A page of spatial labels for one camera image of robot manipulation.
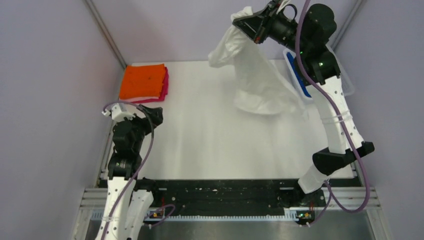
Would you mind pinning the left corner metal post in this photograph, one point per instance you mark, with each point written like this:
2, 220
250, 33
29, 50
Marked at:
104, 31

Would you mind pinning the folded pink t-shirt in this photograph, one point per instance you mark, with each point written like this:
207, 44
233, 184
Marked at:
163, 89

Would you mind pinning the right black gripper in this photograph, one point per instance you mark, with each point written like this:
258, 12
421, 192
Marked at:
254, 26

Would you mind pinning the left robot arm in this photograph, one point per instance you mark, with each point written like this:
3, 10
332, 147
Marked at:
128, 198

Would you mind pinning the white plastic basket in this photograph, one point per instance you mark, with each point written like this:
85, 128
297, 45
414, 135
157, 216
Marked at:
347, 85

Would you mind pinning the corner metal post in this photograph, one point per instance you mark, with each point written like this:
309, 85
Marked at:
358, 4
104, 31

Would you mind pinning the folded orange t-shirt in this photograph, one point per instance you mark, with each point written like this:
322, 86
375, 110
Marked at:
143, 81

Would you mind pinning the blue t-shirt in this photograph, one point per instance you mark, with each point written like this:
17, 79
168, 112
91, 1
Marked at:
297, 81

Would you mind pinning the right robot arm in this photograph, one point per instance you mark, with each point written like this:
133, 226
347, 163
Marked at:
321, 75

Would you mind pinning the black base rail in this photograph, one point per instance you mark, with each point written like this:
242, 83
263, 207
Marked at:
230, 198

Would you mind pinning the aluminium frame rail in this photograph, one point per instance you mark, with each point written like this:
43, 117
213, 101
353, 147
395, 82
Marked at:
334, 224

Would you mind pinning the right corner metal post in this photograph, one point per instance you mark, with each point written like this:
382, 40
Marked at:
358, 4

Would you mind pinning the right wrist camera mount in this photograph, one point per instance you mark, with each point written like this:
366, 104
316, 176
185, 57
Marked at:
281, 4

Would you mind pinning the white slotted cable duct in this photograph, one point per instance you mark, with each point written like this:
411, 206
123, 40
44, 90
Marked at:
289, 215

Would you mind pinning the white t-shirt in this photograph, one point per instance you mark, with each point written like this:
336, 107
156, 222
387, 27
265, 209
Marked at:
260, 88

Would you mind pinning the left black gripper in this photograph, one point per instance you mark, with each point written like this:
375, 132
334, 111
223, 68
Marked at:
155, 114

